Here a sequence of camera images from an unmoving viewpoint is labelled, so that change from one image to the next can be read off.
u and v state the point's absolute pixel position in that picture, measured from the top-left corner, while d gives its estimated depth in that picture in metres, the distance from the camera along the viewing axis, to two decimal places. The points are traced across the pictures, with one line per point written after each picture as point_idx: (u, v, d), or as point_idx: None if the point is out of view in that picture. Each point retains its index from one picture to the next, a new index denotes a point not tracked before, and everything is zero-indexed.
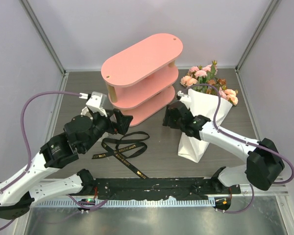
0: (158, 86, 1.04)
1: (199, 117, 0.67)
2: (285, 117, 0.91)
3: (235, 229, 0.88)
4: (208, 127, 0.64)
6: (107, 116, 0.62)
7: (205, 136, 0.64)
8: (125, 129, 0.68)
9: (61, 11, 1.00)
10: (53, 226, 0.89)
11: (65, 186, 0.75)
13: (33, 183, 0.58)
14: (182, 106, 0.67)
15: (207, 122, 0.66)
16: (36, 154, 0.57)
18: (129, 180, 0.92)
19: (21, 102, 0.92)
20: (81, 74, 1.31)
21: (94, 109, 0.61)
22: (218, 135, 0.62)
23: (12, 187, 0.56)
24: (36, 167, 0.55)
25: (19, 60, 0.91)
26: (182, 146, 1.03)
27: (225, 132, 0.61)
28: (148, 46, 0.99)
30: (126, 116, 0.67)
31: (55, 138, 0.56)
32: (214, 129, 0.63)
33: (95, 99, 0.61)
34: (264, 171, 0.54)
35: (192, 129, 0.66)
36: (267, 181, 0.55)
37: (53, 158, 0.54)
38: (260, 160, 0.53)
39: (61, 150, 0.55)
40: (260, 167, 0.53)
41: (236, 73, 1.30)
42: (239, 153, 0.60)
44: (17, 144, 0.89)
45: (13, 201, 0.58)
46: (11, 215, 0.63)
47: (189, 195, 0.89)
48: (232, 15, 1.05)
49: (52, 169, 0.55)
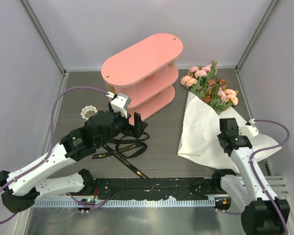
0: (158, 86, 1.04)
1: (243, 138, 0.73)
2: (285, 117, 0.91)
3: (234, 229, 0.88)
4: (244, 151, 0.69)
6: (126, 117, 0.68)
7: (235, 157, 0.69)
8: (139, 133, 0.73)
9: (61, 11, 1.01)
10: (54, 226, 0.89)
11: (69, 183, 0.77)
13: (48, 173, 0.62)
14: (232, 121, 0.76)
15: (247, 147, 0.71)
16: (57, 145, 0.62)
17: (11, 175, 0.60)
18: (129, 180, 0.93)
19: (21, 102, 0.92)
20: (81, 74, 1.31)
21: (117, 108, 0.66)
22: (246, 165, 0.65)
23: (29, 175, 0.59)
24: (56, 157, 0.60)
25: (19, 60, 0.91)
26: (182, 146, 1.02)
27: (253, 168, 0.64)
28: (149, 46, 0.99)
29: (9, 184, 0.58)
30: (143, 122, 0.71)
31: (76, 130, 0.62)
32: (246, 157, 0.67)
33: (120, 100, 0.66)
34: (258, 221, 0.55)
35: (229, 143, 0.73)
36: (254, 230, 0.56)
37: (75, 149, 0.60)
38: (263, 212, 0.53)
39: (82, 142, 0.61)
40: (257, 216, 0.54)
41: (236, 73, 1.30)
42: (250, 192, 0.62)
44: (17, 144, 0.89)
45: (24, 191, 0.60)
46: (16, 208, 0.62)
47: (189, 195, 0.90)
48: (233, 15, 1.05)
49: (71, 159, 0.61)
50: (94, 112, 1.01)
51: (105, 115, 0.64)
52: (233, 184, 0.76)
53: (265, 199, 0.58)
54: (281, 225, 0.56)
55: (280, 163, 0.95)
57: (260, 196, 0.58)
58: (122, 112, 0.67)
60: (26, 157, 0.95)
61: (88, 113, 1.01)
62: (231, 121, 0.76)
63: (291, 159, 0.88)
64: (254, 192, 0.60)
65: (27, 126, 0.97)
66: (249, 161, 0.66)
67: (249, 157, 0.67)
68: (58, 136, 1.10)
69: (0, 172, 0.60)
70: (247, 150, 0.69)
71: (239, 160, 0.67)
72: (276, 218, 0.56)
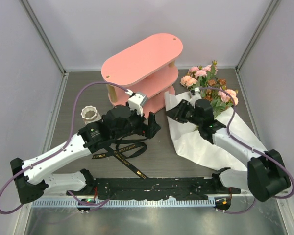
0: (158, 86, 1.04)
1: (216, 123, 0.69)
2: (285, 117, 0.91)
3: (235, 229, 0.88)
4: (221, 131, 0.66)
6: (141, 115, 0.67)
7: (218, 141, 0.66)
8: (152, 134, 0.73)
9: (61, 11, 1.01)
10: (54, 226, 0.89)
11: (73, 180, 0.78)
13: (63, 163, 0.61)
14: (209, 109, 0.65)
15: (223, 128, 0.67)
16: (75, 136, 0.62)
17: (26, 162, 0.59)
18: (129, 180, 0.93)
19: (21, 102, 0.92)
20: (81, 74, 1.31)
21: (134, 105, 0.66)
22: (230, 140, 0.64)
23: (45, 163, 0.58)
24: (74, 147, 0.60)
25: (19, 60, 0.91)
26: (179, 146, 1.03)
27: (235, 138, 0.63)
28: (151, 46, 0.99)
29: (24, 171, 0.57)
30: (157, 124, 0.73)
31: (93, 124, 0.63)
32: (226, 134, 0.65)
33: (138, 97, 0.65)
34: (264, 180, 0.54)
35: (207, 133, 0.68)
36: (265, 191, 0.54)
37: (93, 140, 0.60)
38: (261, 167, 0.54)
39: (99, 134, 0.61)
40: (260, 174, 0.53)
41: (236, 73, 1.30)
42: (243, 159, 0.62)
44: (17, 144, 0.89)
45: (38, 180, 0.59)
46: (25, 199, 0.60)
47: (190, 195, 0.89)
48: (232, 15, 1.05)
49: (87, 151, 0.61)
50: (94, 112, 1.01)
51: (123, 108, 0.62)
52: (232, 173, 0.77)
53: (257, 155, 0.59)
54: (284, 174, 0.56)
55: None
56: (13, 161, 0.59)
57: (252, 155, 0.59)
58: (137, 109, 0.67)
60: (26, 157, 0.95)
61: (88, 113, 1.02)
62: (208, 109, 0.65)
63: (291, 159, 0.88)
64: (245, 156, 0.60)
65: (27, 126, 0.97)
66: (229, 136, 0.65)
67: (228, 133, 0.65)
68: (58, 136, 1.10)
69: (14, 159, 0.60)
70: (222, 129, 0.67)
71: (221, 139, 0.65)
72: (278, 171, 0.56)
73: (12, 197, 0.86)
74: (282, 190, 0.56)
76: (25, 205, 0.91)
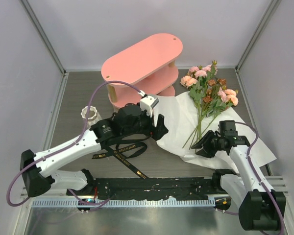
0: (158, 86, 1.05)
1: (241, 137, 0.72)
2: (285, 117, 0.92)
3: (234, 229, 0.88)
4: (241, 148, 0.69)
6: (151, 116, 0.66)
7: (233, 154, 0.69)
8: (159, 136, 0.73)
9: (61, 11, 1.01)
10: (54, 226, 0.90)
11: (75, 178, 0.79)
13: (75, 157, 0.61)
14: (231, 123, 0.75)
15: (245, 144, 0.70)
16: (87, 131, 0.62)
17: (39, 154, 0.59)
18: (129, 180, 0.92)
19: (20, 102, 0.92)
20: (81, 74, 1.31)
21: (144, 105, 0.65)
22: (244, 160, 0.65)
23: (58, 156, 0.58)
24: (87, 141, 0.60)
25: (19, 60, 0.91)
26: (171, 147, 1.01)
27: (251, 162, 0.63)
28: (151, 46, 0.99)
29: (36, 162, 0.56)
30: (164, 127, 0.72)
31: (105, 121, 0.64)
32: (244, 153, 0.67)
33: (150, 99, 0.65)
34: (254, 215, 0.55)
35: (227, 142, 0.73)
36: (250, 223, 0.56)
37: (105, 136, 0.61)
38: (259, 202, 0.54)
39: (110, 131, 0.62)
40: (253, 206, 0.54)
41: (236, 73, 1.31)
42: (247, 184, 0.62)
44: (17, 143, 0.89)
45: (49, 173, 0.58)
46: (34, 191, 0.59)
47: (189, 195, 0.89)
48: (232, 15, 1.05)
49: (99, 146, 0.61)
50: (94, 112, 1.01)
51: (133, 106, 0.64)
52: (232, 183, 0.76)
53: (261, 190, 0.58)
54: (279, 219, 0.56)
55: (280, 163, 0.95)
56: (25, 152, 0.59)
57: (257, 187, 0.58)
58: (147, 110, 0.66)
60: None
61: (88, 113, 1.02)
62: (229, 122, 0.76)
63: (291, 159, 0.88)
64: (250, 183, 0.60)
65: (27, 126, 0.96)
66: (246, 157, 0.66)
67: (246, 153, 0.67)
68: (58, 136, 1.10)
69: (26, 151, 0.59)
70: (244, 147, 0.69)
71: (236, 156, 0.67)
72: (273, 212, 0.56)
73: (12, 196, 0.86)
74: (269, 229, 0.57)
76: (25, 205, 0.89)
